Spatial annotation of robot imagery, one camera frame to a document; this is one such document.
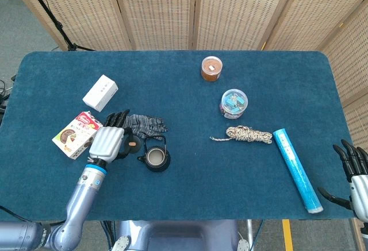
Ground coiled beige rope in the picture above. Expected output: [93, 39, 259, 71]
[209, 125, 273, 145]

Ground silver robot torso base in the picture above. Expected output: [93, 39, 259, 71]
[110, 219, 250, 251]

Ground black tripod stand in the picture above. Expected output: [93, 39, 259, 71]
[20, 0, 95, 52]

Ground grey striped knit glove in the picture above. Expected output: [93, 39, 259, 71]
[122, 114, 169, 140]

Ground orange-brown round jar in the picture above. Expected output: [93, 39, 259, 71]
[200, 56, 224, 83]

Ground chocolate snack box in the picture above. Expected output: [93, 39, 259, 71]
[51, 111, 104, 160]

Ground black teapot lid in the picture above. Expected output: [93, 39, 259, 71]
[122, 136, 142, 155]

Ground clear jar with blue clips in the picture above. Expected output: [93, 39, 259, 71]
[219, 88, 249, 119]

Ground black cables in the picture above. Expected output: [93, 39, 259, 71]
[0, 74, 17, 125]

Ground black teapot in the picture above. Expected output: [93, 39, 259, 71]
[137, 134, 171, 173]

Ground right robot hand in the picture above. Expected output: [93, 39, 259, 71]
[317, 139, 368, 223]

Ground white cardboard box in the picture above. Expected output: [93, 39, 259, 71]
[82, 74, 119, 113]

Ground blue cylindrical tube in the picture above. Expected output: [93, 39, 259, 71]
[272, 128, 324, 214]

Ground bamboo folding screen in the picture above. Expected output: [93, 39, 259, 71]
[3, 0, 368, 251]

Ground blue table mat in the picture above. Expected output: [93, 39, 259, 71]
[0, 50, 355, 222]

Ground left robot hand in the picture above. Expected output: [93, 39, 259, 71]
[89, 109, 133, 164]

